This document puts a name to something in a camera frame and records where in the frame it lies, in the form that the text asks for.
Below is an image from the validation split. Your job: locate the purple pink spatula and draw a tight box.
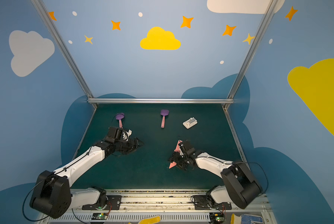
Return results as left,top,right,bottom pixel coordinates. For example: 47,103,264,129
115,113,125,128
160,109,169,128

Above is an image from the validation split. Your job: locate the right purple pink spatula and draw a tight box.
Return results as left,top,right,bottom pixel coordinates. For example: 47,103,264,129
160,109,169,128

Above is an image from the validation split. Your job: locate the yellow glove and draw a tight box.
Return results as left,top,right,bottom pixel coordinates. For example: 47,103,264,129
137,215,161,224

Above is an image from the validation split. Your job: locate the right green circuit board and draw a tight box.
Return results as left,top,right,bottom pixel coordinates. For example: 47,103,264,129
209,213,225,224

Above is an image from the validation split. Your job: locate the white small plastic device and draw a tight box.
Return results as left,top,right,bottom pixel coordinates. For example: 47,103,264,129
182,117,198,129

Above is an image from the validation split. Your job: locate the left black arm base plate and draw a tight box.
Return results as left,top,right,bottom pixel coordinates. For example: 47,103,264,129
82,195,122,211

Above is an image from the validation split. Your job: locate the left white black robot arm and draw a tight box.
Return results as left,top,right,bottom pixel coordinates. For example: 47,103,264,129
29,127,144,218

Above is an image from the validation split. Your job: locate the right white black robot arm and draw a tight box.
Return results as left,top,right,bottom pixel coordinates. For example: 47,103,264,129
169,141,264,210

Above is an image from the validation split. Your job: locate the left aluminium frame post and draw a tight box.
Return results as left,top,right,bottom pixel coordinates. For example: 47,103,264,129
31,0,94,99

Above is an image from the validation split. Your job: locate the aluminium frame post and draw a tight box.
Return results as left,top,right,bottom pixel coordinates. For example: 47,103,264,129
31,0,94,99
222,0,279,112

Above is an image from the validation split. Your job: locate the pink square paper sheet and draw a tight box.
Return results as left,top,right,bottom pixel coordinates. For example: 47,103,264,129
169,140,182,169

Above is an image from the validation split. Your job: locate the aluminium front rail base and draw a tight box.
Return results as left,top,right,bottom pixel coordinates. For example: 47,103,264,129
38,189,277,224

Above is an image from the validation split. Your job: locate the left green circuit board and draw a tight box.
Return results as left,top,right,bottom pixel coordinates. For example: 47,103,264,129
91,213,109,220

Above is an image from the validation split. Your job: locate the right aluminium frame post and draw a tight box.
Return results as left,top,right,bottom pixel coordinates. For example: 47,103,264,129
222,0,279,112

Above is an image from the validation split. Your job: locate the left purple pink spatula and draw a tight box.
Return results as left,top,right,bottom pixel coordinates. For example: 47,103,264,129
115,113,125,128

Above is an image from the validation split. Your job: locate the green circuit board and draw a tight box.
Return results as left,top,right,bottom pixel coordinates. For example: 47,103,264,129
91,213,109,220
209,213,225,224

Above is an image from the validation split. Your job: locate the blue white glove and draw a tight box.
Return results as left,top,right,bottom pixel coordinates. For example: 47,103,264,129
230,214,264,224

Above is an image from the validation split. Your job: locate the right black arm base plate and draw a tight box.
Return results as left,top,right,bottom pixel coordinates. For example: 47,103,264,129
190,195,232,211

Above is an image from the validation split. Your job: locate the horizontal aluminium frame bar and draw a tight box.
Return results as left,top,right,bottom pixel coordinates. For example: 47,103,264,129
88,98,234,104

